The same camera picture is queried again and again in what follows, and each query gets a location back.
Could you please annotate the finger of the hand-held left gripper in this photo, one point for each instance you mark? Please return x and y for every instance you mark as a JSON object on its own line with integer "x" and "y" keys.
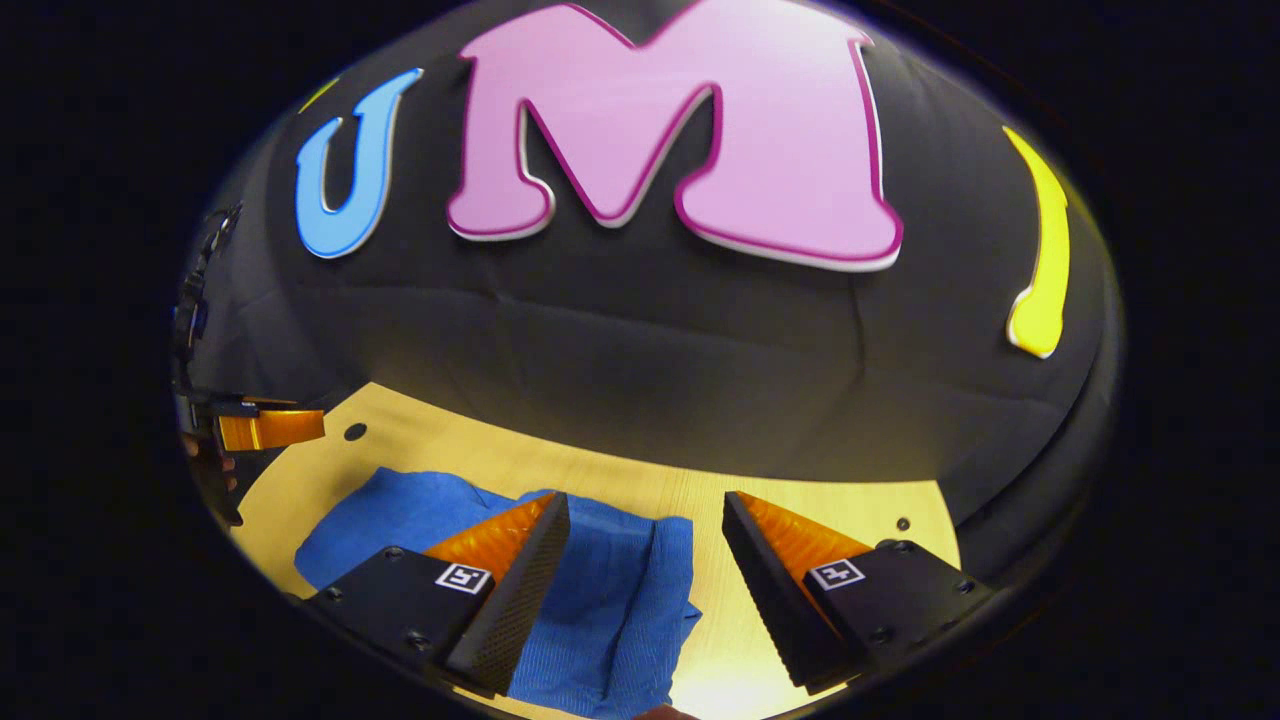
{"x": 275, "y": 428}

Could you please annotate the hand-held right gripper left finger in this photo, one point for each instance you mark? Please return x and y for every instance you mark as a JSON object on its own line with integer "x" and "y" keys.
{"x": 520, "y": 610}

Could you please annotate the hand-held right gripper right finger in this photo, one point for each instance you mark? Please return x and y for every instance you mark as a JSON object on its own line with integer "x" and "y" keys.
{"x": 770, "y": 600}

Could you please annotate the blue button shirt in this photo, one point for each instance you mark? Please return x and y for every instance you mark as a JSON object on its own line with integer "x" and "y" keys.
{"x": 620, "y": 600}

